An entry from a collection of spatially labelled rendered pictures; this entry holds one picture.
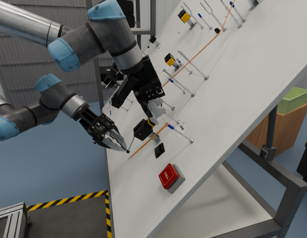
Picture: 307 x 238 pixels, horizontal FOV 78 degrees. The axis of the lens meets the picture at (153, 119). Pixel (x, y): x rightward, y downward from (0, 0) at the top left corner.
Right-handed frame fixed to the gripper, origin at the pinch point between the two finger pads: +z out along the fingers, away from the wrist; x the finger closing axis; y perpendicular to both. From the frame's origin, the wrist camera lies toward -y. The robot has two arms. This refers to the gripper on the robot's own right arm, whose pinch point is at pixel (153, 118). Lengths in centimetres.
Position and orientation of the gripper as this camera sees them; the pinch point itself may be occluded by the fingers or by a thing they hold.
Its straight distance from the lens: 63.3
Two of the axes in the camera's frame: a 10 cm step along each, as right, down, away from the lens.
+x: -1.2, -5.9, 8.0
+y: 9.1, -3.9, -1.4
